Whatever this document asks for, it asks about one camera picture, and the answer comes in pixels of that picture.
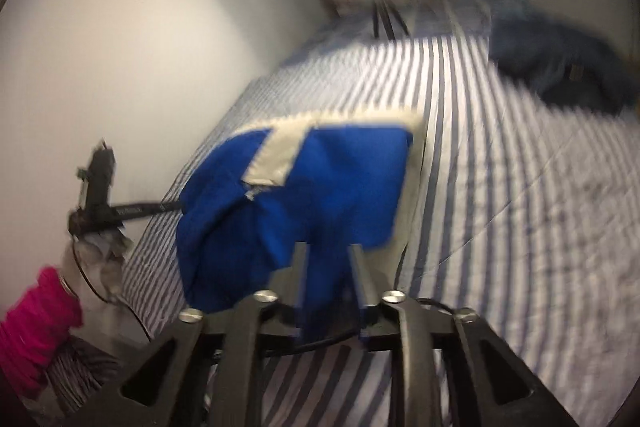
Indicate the person's left hand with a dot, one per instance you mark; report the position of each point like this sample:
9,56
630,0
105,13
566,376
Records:
102,262

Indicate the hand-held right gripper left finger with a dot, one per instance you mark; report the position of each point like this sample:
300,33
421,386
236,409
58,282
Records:
300,272

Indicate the person's left forearm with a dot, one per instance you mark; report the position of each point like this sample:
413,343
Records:
35,332

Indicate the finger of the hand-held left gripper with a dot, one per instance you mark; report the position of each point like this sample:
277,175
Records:
150,209

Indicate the zebra patterned pants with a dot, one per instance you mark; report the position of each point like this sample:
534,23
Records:
80,372

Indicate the bed with striped sheet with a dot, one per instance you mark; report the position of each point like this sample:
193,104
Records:
500,207

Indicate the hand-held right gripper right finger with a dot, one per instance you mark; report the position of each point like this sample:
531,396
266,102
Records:
360,287

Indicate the dark blue clothes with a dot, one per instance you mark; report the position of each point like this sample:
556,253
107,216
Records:
550,52

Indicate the beige and blue work jacket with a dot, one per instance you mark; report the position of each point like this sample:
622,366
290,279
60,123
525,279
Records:
340,187

